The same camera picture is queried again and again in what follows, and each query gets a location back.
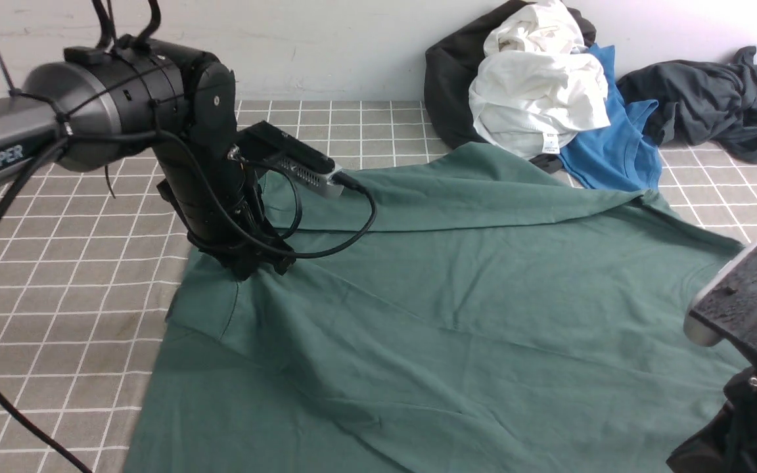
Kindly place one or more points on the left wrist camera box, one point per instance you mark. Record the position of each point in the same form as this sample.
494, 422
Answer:
271, 145

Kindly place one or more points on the white crumpled shirt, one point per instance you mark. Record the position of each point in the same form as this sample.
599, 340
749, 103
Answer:
537, 86

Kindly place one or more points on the blue shirt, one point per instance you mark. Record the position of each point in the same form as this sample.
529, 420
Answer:
618, 157

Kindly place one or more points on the green long-sleeved shirt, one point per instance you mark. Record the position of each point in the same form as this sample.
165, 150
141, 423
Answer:
493, 319

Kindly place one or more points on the black garment under white shirt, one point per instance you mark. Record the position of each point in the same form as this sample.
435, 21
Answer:
451, 66

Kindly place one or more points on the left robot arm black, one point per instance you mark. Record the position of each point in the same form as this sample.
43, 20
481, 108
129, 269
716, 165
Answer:
105, 105

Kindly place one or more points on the dark grey crumpled garment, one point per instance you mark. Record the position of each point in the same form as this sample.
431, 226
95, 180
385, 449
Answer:
698, 102

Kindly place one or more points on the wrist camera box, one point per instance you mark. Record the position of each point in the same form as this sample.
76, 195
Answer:
736, 279
271, 145

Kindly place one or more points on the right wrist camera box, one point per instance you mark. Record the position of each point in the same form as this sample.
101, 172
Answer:
736, 279

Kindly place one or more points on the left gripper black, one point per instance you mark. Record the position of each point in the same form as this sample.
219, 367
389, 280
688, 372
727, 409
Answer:
220, 205

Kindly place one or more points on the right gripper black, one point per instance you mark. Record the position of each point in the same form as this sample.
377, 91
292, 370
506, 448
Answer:
729, 442

